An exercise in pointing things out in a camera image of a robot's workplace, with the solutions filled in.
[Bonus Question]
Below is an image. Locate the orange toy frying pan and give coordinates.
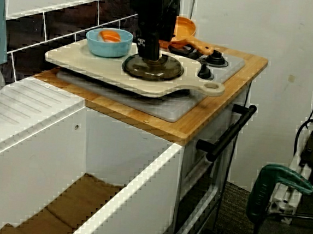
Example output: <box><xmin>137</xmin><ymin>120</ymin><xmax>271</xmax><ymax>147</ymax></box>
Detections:
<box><xmin>158</xmin><ymin>14</ymin><xmax>218</xmax><ymax>56</ymax></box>

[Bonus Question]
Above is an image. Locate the grey toy stove top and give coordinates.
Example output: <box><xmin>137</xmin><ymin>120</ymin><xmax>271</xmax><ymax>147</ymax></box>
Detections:
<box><xmin>53</xmin><ymin>33</ymin><xmax>247</xmax><ymax>129</ymax></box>

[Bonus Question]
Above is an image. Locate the black burner grate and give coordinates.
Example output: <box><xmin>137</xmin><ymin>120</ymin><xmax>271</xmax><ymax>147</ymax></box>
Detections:
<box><xmin>168</xmin><ymin>43</ymin><xmax>207</xmax><ymax>61</ymax></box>

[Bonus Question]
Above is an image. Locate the green clamp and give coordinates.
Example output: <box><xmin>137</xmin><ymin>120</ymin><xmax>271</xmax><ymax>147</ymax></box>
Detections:
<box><xmin>245</xmin><ymin>162</ymin><xmax>313</xmax><ymax>227</ymax></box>

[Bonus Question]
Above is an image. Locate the black stove knob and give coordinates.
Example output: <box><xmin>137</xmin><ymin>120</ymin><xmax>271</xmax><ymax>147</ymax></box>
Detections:
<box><xmin>204</xmin><ymin>50</ymin><xmax>231</xmax><ymax>70</ymax></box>
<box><xmin>197</xmin><ymin>62</ymin><xmax>215</xmax><ymax>81</ymax></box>

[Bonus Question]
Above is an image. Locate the black oven door handle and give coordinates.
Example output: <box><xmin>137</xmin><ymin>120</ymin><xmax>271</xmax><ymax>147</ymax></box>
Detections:
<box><xmin>194</xmin><ymin>99</ymin><xmax>258</xmax><ymax>165</ymax></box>

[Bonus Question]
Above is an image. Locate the orange salmon sushi toy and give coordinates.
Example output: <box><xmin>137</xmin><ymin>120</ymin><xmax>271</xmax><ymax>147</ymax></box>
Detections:
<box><xmin>96</xmin><ymin>29</ymin><xmax>122</xmax><ymax>44</ymax></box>

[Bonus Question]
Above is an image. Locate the toy oven door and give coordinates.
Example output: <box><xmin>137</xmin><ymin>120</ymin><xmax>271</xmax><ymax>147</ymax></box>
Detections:
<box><xmin>172</xmin><ymin>78</ymin><xmax>252</xmax><ymax>234</ymax></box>

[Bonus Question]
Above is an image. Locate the light wooden cutting board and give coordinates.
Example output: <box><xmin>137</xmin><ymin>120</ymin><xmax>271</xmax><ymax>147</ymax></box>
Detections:
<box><xmin>41</xmin><ymin>33</ymin><xmax>229</xmax><ymax>104</ymax></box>

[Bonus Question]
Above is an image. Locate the glass lid with yellow knob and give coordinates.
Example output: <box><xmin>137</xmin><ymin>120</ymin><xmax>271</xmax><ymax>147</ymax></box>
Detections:
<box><xmin>120</xmin><ymin>50</ymin><xmax>186</xmax><ymax>84</ymax></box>

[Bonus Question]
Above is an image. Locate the thick black cable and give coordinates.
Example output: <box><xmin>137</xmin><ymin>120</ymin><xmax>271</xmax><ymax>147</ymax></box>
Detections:
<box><xmin>291</xmin><ymin>116</ymin><xmax>313</xmax><ymax>164</ymax></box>

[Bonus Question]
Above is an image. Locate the light blue bowl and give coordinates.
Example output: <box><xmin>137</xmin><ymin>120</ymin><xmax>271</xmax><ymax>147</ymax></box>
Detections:
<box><xmin>84</xmin><ymin>26</ymin><xmax>134</xmax><ymax>60</ymax></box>

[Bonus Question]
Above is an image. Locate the aluminium frame rail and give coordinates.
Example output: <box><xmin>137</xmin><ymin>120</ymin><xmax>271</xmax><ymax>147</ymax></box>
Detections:
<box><xmin>269</xmin><ymin>78</ymin><xmax>313</xmax><ymax>227</ymax></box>

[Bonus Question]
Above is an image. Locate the brown cloth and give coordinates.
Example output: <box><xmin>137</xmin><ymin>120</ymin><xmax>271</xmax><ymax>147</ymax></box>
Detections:
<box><xmin>0</xmin><ymin>165</ymin><xmax>127</xmax><ymax>234</ymax></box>

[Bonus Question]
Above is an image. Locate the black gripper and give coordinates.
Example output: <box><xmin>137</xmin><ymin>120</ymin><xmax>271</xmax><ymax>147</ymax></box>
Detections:
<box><xmin>134</xmin><ymin>11</ymin><xmax>179</xmax><ymax>64</ymax></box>

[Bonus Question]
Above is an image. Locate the white toy sink basin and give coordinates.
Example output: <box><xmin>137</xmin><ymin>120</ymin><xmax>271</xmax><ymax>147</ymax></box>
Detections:
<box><xmin>0</xmin><ymin>75</ymin><xmax>190</xmax><ymax>234</ymax></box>

